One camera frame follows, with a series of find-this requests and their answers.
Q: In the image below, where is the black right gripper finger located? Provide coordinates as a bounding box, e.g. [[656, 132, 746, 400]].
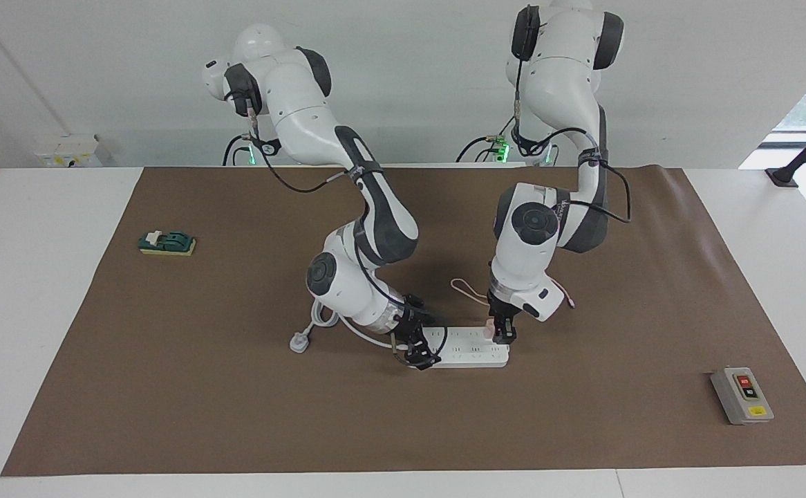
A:
[[403, 349, 442, 371], [406, 296, 445, 327]]

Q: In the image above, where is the black base cable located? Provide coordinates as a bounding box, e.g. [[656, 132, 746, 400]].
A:
[[456, 118, 518, 164], [222, 133, 253, 167]]

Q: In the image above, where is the green knife switch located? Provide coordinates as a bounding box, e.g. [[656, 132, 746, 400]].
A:
[[138, 230, 197, 257]]

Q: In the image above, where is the white power strip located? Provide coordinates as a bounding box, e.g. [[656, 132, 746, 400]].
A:
[[420, 326, 510, 369]]

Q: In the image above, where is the white power strip cord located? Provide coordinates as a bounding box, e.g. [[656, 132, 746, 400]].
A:
[[289, 297, 404, 354]]

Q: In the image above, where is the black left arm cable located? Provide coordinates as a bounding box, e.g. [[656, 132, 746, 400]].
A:
[[514, 7, 633, 225]]

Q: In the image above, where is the white wall outlet box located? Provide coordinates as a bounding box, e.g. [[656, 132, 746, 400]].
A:
[[33, 135, 103, 168]]

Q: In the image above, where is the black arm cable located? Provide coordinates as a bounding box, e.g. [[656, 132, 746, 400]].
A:
[[514, 7, 633, 225], [223, 90, 418, 326]]

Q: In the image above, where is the brown table mat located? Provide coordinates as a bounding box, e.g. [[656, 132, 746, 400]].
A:
[[1, 165, 806, 478]]

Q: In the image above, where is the pink charging cable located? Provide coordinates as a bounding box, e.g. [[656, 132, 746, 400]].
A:
[[450, 277, 577, 310]]

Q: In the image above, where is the grey on-off switch box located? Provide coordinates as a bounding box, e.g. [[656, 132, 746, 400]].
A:
[[711, 367, 775, 425]]

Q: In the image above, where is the black angled stand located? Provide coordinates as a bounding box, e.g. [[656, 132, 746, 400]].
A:
[[765, 112, 806, 189]]

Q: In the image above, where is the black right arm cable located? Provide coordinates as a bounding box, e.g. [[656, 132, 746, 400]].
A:
[[223, 90, 418, 326]]

